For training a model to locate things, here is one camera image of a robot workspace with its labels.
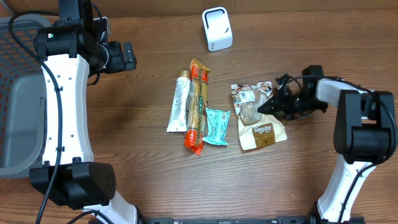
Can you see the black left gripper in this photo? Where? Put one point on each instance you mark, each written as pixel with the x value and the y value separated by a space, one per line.
pixel 120 61

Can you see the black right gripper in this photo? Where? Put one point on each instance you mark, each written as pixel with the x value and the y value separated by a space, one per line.
pixel 280 104

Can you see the beige pouch bag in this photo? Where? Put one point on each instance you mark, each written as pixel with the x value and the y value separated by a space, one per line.
pixel 255 130

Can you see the teal snack packet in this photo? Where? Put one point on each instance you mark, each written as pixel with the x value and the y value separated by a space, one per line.
pixel 217 122

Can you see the orange spaghetti packet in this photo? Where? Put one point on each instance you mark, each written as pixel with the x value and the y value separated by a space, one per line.
pixel 196 108

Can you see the white tube with gold cap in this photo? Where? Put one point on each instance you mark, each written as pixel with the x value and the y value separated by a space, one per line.
pixel 178 116

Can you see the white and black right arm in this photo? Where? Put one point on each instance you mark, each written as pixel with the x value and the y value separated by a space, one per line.
pixel 365 135

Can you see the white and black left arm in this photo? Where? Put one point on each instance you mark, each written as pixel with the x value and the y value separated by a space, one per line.
pixel 75 48

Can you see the white barcode scanner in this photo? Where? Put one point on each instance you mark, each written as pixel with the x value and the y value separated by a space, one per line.
pixel 217 28

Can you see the dark grey plastic basket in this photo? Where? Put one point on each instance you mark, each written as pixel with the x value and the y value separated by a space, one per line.
pixel 23 109

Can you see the black mounting rail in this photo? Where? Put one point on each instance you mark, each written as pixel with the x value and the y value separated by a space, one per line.
pixel 255 220

